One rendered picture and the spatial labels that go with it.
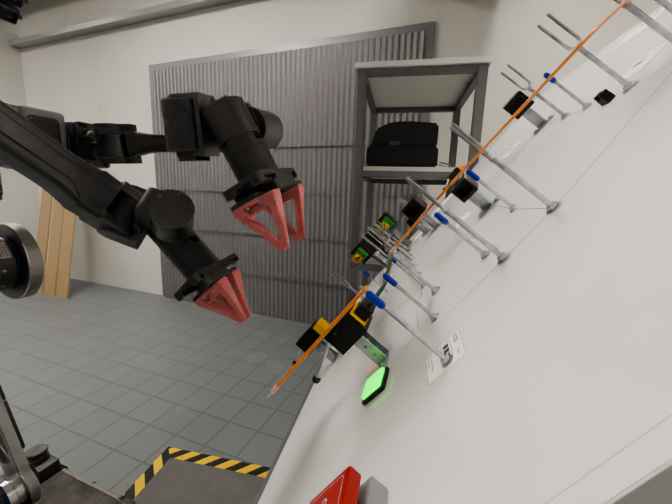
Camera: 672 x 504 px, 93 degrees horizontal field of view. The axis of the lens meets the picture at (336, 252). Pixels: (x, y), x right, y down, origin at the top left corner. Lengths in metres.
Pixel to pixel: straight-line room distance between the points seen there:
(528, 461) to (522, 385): 0.05
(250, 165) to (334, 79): 2.87
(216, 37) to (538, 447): 4.13
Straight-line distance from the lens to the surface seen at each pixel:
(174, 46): 4.53
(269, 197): 0.40
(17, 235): 1.12
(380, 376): 0.42
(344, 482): 0.27
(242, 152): 0.44
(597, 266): 0.28
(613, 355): 0.22
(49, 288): 5.36
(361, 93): 1.42
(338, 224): 3.08
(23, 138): 0.52
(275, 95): 3.51
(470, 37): 3.20
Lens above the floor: 1.33
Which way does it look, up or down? 10 degrees down
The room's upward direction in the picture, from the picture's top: 2 degrees clockwise
